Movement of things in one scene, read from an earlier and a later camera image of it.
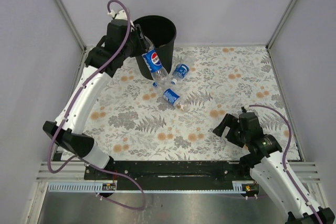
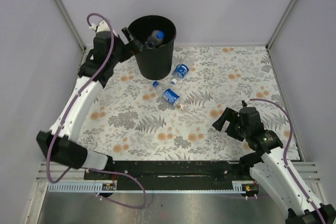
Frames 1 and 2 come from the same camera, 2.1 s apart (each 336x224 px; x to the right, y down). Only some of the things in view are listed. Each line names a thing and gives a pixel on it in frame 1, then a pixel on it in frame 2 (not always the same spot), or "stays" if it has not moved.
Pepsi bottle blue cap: x=155 y=65 to x=160 y=34
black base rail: x=173 y=175 stays
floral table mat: x=128 y=119 stays
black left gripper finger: x=145 y=43 to x=126 y=33
